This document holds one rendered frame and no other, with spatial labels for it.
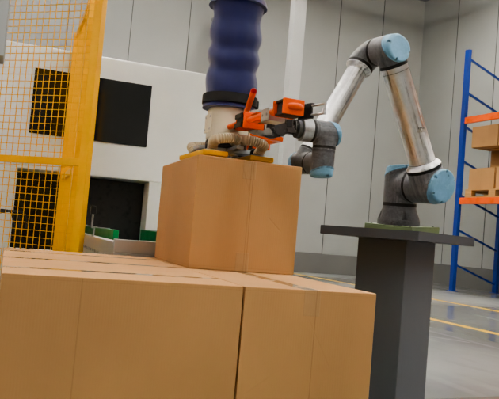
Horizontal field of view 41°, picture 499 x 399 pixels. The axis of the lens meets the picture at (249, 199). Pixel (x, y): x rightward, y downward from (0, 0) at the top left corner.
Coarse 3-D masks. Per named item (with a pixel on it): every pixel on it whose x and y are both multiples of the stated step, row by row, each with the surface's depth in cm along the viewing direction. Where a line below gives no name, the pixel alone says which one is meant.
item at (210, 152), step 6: (198, 150) 253; (204, 150) 247; (210, 150) 248; (216, 150) 249; (222, 150) 252; (180, 156) 277; (186, 156) 268; (192, 156) 260; (216, 156) 251; (222, 156) 250
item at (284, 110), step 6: (276, 102) 214; (282, 102) 211; (288, 102) 208; (294, 102) 209; (300, 102) 209; (276, 108) 215; (282, 108) 208; (288, 108) 208; (276, 114) 213; (282, 114) 210; (288, 114) 209; (294, 114) 209; (300, 114) 209
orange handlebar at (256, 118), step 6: (294, 108) 207; (300, 108) 208; (252, 114) 235; (258, 114) 230; (270, 114) 221; (246, 120) 240; (252, 120) 235; (258, 120) 232; (228, 126) 258; (264, 138) 278; (276, 138) 280; (282, 138) 282; (270, 144) 293
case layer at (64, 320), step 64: (64, 256) 235; (128, 256) 273; (0, 320) 152; (64, 320) 157; (128, 320) 162; (192, 320) 168; (256, 320) 174; (320, 320) 180; (0, 384) 152; (64, 384) 157; (128, 384) 162; (192, 384) 167; (256, 384) 173; (320, 384) 180
